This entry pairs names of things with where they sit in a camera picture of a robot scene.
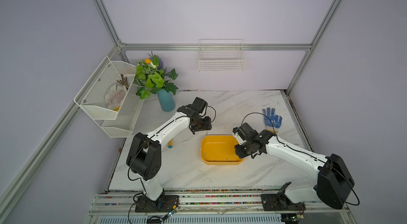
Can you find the white wire wall basket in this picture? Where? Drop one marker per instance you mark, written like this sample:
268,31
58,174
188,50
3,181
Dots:
221,55

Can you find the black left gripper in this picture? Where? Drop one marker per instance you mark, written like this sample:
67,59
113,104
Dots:
208,124

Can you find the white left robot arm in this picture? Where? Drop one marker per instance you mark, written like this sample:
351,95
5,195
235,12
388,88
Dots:
145,154

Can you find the green yellow brush tool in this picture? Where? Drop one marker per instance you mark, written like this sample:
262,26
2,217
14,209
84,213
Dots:
170,144

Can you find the white cloth in shelf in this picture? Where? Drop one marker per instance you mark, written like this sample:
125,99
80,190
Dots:
115,96

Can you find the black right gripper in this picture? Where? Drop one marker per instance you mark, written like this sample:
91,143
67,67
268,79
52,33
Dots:
239,152

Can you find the yellow plastic storage box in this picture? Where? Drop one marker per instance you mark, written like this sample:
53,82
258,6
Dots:
219,150

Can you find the brown twigs in shelf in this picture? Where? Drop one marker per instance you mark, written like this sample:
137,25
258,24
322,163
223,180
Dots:
123,81

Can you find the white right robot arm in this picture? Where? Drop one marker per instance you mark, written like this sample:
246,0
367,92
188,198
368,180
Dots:
331,182

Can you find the teal vase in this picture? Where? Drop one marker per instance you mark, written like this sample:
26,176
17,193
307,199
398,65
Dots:
166,100

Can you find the white mesh wall shelf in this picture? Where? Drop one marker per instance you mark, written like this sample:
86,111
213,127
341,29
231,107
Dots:
91,99

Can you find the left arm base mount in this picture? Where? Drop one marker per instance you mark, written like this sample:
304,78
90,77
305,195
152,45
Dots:
157,203

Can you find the blue dotted work glove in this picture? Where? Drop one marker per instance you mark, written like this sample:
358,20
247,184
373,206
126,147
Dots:
271,119

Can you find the aluminium rail platform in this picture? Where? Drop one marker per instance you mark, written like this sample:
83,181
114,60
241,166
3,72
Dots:
225,206

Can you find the green artificial plant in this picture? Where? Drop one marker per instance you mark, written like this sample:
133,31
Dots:
151,77

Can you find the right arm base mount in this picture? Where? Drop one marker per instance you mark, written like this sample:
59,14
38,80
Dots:
280,202

